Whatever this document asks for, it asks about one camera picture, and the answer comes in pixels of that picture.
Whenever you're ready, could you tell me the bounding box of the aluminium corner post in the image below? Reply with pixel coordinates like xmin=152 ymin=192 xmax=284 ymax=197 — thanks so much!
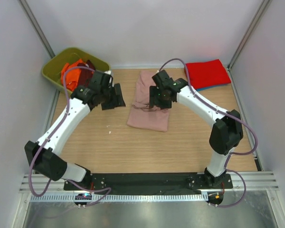
xmin=227 ymin=0 xmax=273 ymax=69
xmin=18 ymin=0 xmax=56 ymax=58

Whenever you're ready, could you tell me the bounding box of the right aluminium corner post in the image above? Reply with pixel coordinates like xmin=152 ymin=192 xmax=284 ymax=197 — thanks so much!
xmin=227 ymin=0 xmax=273 ymax=69

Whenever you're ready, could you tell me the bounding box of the maroon t shirt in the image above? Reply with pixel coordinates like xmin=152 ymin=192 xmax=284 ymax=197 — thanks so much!
xmin=77 ymin=60 xmax=95 ymax=86

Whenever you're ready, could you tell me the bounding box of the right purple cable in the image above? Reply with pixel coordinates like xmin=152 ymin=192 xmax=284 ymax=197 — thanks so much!
xmin=158 ymin=58 xmax=259 ymax=209

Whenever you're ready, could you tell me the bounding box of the green plastic bin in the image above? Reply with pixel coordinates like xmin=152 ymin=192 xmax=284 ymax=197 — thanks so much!
xmin=41 ymin=47 xmax=111 ymax=92

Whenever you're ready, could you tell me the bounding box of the aluminium frame rail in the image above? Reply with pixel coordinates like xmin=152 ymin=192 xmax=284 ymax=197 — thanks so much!
xmin=19 ymin=171 xmax=278 ymax=194

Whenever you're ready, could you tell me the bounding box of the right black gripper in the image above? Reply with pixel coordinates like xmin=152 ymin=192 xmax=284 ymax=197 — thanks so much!
xmin=150 ymin=85 xmax=173 ymax=110

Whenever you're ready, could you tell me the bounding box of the pink t shirt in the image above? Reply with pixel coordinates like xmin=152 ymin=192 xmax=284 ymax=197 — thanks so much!
xmin=126 ymin=70 xmax=170 ymax=132

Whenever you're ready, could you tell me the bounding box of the folded blue t shirt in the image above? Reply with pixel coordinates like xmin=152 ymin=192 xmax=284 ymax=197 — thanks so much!
xmin=196 ymin=83 xmax=230 ymax=92

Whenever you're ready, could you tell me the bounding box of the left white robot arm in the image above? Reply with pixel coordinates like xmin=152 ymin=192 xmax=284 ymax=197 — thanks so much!
xmin=24 ymin=70 xmax=125 ymax=190

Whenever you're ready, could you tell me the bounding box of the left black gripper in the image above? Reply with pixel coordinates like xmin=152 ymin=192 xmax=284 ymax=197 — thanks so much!
xmin=100 ymin=84 xmax=125 ymax=111

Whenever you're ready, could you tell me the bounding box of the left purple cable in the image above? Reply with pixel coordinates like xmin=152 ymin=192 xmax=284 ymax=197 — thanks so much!
xmin=28 ymin=66 xmax=112 ymax=202

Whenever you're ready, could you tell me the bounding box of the slotted cable duct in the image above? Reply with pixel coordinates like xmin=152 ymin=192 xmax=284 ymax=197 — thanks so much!
xmin=30 ymin=192 xmax=208 ymax=202

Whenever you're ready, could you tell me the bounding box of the folded red t shirt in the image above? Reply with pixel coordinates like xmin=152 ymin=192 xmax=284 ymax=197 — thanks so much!
xmin=186 ymin=59 xmax=231 ymax=89

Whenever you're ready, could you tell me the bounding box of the orange t shirt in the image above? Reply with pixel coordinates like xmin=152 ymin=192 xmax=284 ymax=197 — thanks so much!
xmin=61 ymin=59 xmax=85 ymax=92

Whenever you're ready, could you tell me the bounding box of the left aluminium corner post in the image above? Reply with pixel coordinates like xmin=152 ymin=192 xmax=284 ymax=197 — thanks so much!
xmin=18 ymin=0 xmax=56 ymax=58

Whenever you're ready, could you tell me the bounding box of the purple cable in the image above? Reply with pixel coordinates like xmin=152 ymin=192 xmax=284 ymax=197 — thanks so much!
xmin=28 ymin=66 xmax=112 ymax=202
xmin=158 ymin=58 xmax=259 ymax=209

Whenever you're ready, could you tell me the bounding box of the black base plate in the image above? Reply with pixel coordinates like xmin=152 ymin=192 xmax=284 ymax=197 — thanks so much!
xmin=64 ymin=172 xmax=233 ymax=195

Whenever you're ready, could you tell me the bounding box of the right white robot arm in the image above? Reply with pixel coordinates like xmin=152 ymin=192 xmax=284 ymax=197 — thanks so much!
xmin=149 ymin=70 xmax=243 ymax=188

